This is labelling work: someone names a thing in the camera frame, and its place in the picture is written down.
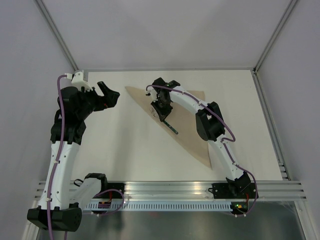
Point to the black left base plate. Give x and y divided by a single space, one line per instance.
116 186

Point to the left aluminium frame post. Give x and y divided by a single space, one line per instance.
56 33

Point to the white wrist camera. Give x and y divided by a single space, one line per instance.
152 94
79 81

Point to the right aluminium frame post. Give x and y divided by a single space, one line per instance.
275 34

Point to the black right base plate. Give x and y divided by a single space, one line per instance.
220 191

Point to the aluminium frame post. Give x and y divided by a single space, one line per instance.
275 34
56 33

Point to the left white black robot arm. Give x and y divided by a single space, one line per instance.
58 209

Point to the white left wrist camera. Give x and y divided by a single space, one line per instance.
79 81

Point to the right aluminium side rail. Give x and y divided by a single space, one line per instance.
271 126

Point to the fork with green patterned handle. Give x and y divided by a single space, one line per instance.
172 128

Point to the beige cloth napkin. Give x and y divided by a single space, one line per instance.
181 120

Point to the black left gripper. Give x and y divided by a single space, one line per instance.
108 100

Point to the white slotted cable duct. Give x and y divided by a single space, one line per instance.
161 206

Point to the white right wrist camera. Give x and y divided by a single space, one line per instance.
152 94

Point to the aluminium front mounting rail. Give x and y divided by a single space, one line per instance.
282 190

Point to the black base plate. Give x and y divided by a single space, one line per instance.
116 186
220 191

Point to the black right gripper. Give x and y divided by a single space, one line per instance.
163 113

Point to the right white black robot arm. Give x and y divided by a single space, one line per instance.
210 127

